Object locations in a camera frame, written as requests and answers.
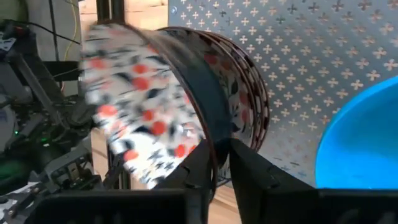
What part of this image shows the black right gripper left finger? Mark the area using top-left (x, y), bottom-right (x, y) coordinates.
top-left (24, 139), bottom-right (216, 224)

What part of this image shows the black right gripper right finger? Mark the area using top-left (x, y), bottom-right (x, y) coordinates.
top-left (229, 138), bottom-right (398, 224)

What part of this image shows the blue plastic bowl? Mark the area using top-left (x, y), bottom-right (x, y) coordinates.
top-left (314, 74), bottom-right (398, 190)

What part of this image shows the floral patterned ceramic bowl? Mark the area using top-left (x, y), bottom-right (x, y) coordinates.
top-left (157, 26), bottom-right (257, 147)
top-left (174, 27), bottom-right (264, 149)
top-left (79, 22), bottom-right (233, 200)
top-left (186, 29), bottom-right (271, 152)

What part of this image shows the grey perforated metal shelf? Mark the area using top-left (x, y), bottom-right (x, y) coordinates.
top-left (167, 0), bottom-right (398, 187)

